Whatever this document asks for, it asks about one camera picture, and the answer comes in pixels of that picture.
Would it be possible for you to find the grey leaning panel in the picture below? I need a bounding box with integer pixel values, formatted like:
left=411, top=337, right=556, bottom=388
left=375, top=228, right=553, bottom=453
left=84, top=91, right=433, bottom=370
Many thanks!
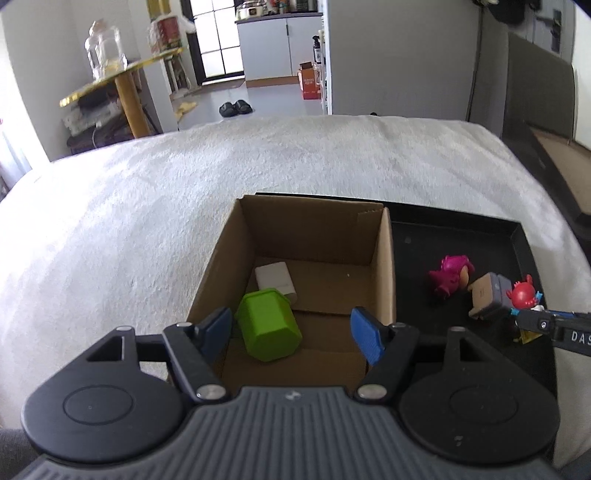
left=503, top=33, right=576, bottom=138

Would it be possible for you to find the white power adapter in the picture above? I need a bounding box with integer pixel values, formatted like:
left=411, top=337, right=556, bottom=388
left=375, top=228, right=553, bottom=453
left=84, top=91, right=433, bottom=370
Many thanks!
left=254, top=262, right=297, bottom=305

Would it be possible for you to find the white fuzzy blanket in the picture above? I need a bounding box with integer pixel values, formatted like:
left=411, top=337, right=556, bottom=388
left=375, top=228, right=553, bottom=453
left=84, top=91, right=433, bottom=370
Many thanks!
left=0, top=114, right=591, bottom=467

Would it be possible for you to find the black slippers pair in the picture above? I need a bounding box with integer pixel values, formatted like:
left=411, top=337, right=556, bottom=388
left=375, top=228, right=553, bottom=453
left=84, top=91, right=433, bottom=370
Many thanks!
left=218, top=99, right=253, bottom=118

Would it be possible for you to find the yellow floor cloth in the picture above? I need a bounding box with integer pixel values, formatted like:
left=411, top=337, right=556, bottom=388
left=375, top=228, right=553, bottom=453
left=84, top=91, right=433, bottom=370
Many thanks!
left=173, top=102, right=197, bottom=122

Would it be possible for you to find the brown cardboard box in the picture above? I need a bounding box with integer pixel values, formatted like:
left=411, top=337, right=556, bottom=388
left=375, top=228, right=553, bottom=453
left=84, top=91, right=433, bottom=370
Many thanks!
left=188, top=195, right=396, bottom=393

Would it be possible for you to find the pink-haired toy figure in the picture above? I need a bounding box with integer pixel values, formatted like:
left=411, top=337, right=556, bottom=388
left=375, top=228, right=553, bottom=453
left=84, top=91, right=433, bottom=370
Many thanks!
left=428, top=255, right=475, bottom=296

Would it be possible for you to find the black shallow tray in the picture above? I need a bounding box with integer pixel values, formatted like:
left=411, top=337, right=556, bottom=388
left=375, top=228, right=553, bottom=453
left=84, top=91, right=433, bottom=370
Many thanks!
left=254, top=191, right=555, bottom=393

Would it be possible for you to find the gold round side table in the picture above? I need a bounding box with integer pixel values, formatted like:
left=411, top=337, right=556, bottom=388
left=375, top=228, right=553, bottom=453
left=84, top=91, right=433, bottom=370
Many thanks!
left=59, top=47, right=183, bottom=139

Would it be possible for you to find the red label canister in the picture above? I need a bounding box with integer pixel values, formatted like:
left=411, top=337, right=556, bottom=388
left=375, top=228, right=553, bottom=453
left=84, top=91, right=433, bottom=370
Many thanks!
left=147, top=15, right=182, bottom=54

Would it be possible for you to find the white kitchen cabinet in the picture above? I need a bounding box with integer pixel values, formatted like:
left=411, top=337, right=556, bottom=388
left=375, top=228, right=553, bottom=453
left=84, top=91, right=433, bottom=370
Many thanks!
left=236, top=12, right=322, bottom=87

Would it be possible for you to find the tan grey toy cube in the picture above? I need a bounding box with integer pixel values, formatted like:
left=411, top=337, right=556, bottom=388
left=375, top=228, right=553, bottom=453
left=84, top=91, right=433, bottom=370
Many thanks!
left=468, top=272, right=512, bottom=320

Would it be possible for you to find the clear glass jar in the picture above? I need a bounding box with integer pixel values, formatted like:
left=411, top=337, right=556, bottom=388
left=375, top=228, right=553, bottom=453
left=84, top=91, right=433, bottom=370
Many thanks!
left=84, top=19, right=128, bottom=81

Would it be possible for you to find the black framed board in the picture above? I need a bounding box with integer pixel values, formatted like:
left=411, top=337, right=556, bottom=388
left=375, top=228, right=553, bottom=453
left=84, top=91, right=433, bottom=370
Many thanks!
left=502, top=119, right=590, bottom=237

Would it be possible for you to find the door handle lock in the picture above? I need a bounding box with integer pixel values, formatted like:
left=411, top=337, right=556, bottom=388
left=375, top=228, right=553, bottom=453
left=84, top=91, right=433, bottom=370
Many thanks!
left=538, top=9, right=562, bottom=54

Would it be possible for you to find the red crab toy figure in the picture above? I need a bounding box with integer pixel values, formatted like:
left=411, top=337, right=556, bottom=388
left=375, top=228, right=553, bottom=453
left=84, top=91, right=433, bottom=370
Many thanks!
left=505, top=274, right=545, bottom=344

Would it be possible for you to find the green plastic block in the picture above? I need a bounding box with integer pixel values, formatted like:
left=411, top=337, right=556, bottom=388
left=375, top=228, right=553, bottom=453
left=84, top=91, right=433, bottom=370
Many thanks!
left=235, top=288, right=303, bottom=362

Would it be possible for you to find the orange carton box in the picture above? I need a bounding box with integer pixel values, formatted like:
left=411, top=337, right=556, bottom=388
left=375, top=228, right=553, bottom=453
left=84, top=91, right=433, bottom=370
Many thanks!
left=297, top=62, right=322, bottom=100

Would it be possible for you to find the black spray bottle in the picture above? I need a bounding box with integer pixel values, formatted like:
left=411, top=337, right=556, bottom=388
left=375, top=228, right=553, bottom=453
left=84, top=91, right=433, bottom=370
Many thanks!
left=312, top=35, right=322, bottom=65

